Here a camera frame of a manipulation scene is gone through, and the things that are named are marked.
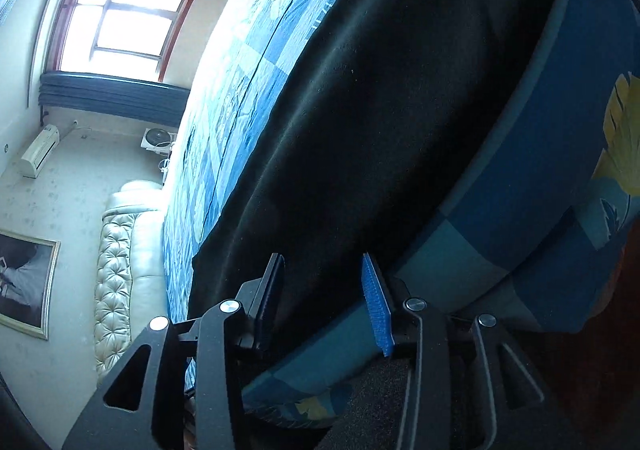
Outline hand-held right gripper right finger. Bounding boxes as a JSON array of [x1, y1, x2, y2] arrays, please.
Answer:
[[360, 251, 567, 450]]

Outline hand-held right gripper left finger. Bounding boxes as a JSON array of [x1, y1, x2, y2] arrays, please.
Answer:
[[60, 253, 286, 450]]

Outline black pants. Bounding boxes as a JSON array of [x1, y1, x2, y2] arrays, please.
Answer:
[[187, 0, 577, 363]]

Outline cream tufted leather headboard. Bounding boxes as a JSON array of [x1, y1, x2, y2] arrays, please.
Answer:
[[94, 179, 172, 383]]

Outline white box fan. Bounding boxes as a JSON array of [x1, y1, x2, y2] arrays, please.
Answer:
[[139, 127, 176, 154]]

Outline blue patterned bed sheet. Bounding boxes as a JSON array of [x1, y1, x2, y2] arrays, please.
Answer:
[[162, 0, 640, 431]]

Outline blue pleated curtain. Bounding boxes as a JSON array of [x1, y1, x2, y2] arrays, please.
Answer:
[[38, 71, 189, 129]]

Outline window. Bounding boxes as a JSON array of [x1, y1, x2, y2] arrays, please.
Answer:
[[52, 0, 211, 84]]

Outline framed wall picture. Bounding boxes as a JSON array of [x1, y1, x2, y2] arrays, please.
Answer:
[[0, 229, 62, 342]]

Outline white wall air conditioner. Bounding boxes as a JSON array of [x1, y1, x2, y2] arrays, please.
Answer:
[[19, 123, 60, 179]]

